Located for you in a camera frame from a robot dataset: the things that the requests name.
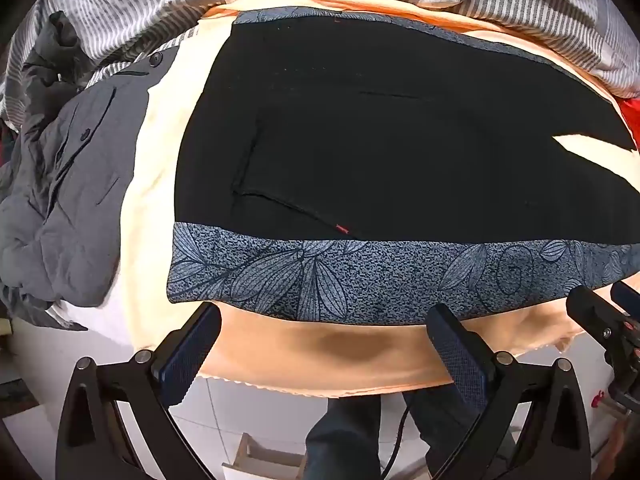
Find light wooden box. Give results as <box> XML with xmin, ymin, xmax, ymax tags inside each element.
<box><xmin>221</xmin><ymin>432</ymin><xmax>312</xmax><ymax>480</ymax></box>

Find person's left leg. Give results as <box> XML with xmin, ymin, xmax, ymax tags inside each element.
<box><xmin>304</xmin><ymin>394</ymin><xmax>383</xmax><ymax>480</ymax></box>

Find red cloth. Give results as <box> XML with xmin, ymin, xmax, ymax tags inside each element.
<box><xmin>617</xmin><ymin>97</ymin><xmax>640</xmax><ymax>152</ymax></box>

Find black pants with grey floral stripes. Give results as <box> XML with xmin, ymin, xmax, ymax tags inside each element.
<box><xmin>166</xmin><ymin>9</ymin><xmax>640</xmax><ymax>323</ymax></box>

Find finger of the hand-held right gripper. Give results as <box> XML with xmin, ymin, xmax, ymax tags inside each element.
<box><xmin>566</xmin><ymin>285</ymin><xmax>629</xmax><ymax>362</ymax></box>
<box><xmin>612</xmin><ymin>281</ymin><xmax>640</xmax><ymax>319</ymax></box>

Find grey white striped blanket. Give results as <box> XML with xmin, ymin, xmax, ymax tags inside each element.
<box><xmin>0</xmin><ymin>0</ymin><xmax>640</xmax><ymax>133</ymax></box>

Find black cable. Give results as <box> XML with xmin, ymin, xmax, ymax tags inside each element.
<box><xmin>382</xmin><ymin>400</ymin><xmax>417</xmax><ymax>480</ymax></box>

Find peach bed sheet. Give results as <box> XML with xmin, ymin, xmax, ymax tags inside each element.
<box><xmin>120</xmin><ymin>0</ymin><xmax>640</xmax><ymax>400</ymax></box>

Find grey jacket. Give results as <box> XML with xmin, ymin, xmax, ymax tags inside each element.
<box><xmin>0</xmin><ymin>10</ymin><xmax>182</xmax><ymax>332</ymax></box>

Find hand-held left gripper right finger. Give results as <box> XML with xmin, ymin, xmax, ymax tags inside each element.
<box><xmin>425</xmin><ymin>303</ymin><xmax>592</xmax><ymax>480</ymax></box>

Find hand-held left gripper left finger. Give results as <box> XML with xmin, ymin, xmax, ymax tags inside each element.
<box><xmin>55</xmin><ymin>303</ymin><xmax>223</xmax><ymax>480</ymax></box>

